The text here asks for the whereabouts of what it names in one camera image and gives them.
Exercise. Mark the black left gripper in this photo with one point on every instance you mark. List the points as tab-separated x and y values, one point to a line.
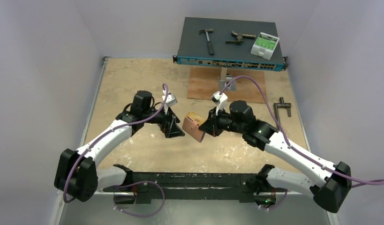
172	130

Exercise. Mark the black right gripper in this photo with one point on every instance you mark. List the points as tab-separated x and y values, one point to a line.
214	120

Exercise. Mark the pink leather card holder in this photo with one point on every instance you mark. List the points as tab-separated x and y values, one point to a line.
191	127

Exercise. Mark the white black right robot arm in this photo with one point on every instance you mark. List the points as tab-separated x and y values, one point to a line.
322	180

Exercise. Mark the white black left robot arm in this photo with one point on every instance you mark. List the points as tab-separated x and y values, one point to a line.
77	173

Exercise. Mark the brown wooden board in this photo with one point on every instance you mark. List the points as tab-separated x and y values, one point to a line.
204	81

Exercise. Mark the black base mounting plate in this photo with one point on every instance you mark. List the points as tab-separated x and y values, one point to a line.
242	187

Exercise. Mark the small claw hammer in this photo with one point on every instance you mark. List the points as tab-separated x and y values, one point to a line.
209	42

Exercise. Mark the rusty metal tool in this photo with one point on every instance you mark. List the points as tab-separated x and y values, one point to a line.
239	38

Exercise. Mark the white green electronic box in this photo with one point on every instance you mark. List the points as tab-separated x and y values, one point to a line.
264	45

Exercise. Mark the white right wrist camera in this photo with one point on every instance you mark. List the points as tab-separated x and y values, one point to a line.
220	99

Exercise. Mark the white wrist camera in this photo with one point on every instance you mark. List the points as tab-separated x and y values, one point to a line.
220	99
170	100

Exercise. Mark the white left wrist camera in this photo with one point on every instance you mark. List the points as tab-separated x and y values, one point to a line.
170	100

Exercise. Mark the metal stand bracket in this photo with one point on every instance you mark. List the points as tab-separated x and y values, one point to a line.
224	81

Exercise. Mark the blue grey network switch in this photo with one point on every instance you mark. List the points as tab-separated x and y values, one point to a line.
193	46

